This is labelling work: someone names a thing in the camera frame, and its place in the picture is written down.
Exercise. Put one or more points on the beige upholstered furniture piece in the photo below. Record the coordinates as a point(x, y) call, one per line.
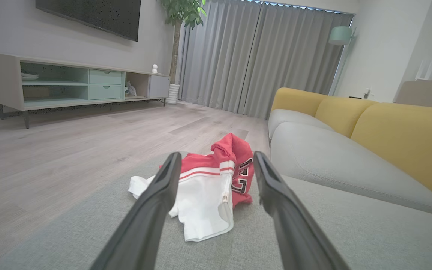
point(426, 93)

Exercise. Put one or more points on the green indoor tree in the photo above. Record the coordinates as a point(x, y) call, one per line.
point(180, 15)

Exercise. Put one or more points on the stack of white dishes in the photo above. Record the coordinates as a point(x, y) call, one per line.
point(29, 76)

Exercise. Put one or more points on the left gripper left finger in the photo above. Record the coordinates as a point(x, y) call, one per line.
point(144, 228)

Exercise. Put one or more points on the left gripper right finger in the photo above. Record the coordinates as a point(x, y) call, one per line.
point(294, 232)

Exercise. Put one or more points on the grey curtain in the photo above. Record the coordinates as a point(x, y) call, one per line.
point(261, 56)

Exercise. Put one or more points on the black wall television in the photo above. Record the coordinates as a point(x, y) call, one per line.
point(96, 15)

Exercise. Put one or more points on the crumpled bag in cabinet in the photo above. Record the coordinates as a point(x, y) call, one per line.
point(130, 90)

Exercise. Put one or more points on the red and white jersey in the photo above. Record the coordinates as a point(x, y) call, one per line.
point(208, 195)

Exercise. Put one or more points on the white ribbed plant pot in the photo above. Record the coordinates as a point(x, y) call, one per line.
point(172, 93)

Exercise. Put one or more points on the beige and green TV cabinet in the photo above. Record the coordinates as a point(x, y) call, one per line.
point(69, 86)

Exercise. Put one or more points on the small white figurine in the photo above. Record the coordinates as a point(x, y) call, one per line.
point(155, 69)

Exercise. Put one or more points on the grey sofa seat cushion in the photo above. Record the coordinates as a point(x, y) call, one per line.
point(291, 118)
point(332, 165)

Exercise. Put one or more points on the yellow sofa back cushion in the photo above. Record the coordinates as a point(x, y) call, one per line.
point(411, 142)
point(294, 99)
point(341, 112)

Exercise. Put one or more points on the mint green floor lamp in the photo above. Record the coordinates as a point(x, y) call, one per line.
point(339, 35)

